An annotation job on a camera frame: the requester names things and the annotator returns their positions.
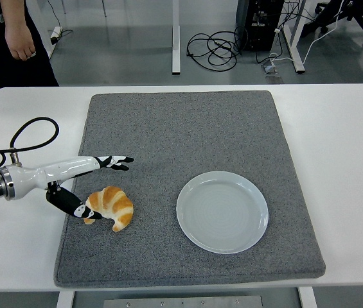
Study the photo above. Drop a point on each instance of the person's hand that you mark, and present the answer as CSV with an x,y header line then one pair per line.
x,y
19,41

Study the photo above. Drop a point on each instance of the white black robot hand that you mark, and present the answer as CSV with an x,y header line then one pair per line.
x,y
59,168

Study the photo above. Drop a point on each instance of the small silver handheld object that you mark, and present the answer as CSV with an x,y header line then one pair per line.
x,y
33,54

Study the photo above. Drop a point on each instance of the golden croissant bread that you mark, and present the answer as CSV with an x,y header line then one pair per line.
x,y
117,205

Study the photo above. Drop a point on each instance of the person's forearm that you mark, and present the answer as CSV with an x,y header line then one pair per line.
x,y
13,11

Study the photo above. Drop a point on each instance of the pale grey round plate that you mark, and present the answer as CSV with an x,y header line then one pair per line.
x,y
223,215

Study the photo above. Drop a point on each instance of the grey metal plate with screws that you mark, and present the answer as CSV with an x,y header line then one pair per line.
x,y
184,303

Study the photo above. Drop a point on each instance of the white power strip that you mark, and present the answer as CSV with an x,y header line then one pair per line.
x,y
56,34

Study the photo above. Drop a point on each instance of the grey fabric mat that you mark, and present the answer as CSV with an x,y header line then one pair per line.
x,y
168,128

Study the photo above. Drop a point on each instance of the white table leg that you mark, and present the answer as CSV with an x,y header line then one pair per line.
x,y
65,300
307,298

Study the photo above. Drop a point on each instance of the white desk leg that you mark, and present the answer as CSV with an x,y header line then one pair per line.
x,y
175,48
297,57

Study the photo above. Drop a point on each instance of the black computer tower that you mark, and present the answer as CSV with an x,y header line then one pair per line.
x,y
248,13

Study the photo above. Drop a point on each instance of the grey floor socket box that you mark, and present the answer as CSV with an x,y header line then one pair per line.
x,y
269,68

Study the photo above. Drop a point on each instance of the black office chair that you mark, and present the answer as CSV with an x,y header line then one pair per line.
x,y
358,14

